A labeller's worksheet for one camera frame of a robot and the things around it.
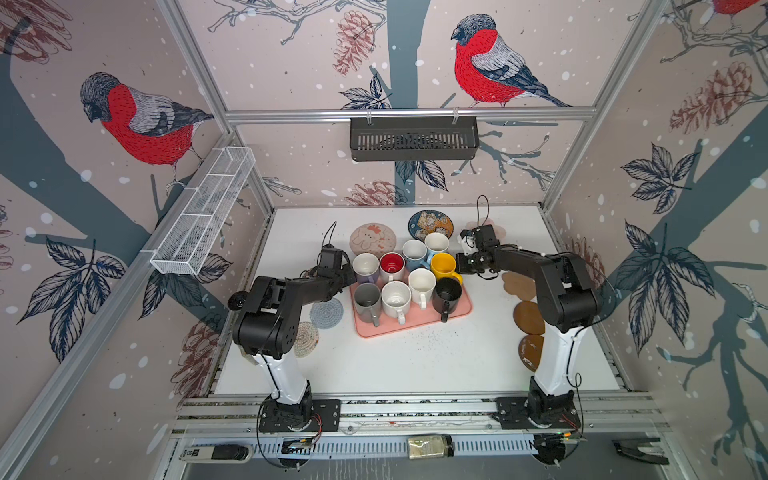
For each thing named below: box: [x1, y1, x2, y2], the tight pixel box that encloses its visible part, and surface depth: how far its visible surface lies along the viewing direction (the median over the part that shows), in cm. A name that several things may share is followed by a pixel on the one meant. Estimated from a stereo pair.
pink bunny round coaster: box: [349, 222, 397, 258], surface depth 113 cm
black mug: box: [432, 277, 462, 323], surface depth 90 cm
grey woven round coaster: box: [309, 297, 344, 330], surface depth 94 cm
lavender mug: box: [352, 252, 379, 285], surface depth 97 cm
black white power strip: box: [179, 444, 254, 464], surface depth 67 cm
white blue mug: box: [424, 232, 450, 262], surface depth 100 cm
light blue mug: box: [402, 239, 430, 271], surface depth 97 cm
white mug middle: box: [408, 267, 437, 310], surface depth 90 cm
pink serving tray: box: [350, 284, 473, 339], surface depth 90 cm
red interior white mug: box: [379, 252, 405, 282], surface depth 97 cm
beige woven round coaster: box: [293, 321, 320, 358], surface depth 87 cm
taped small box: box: [408, 434, 454, 460], surface depth 67 cm
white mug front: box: [381, 280, 412, 325], surface depth 89 cm
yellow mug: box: [430, 252, 463, 285], surface depth 96 cm
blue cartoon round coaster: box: [408, 209, 454, 242], surface depth 117 cm
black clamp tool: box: [611, 437, 669, 465], surface depth 69 cm
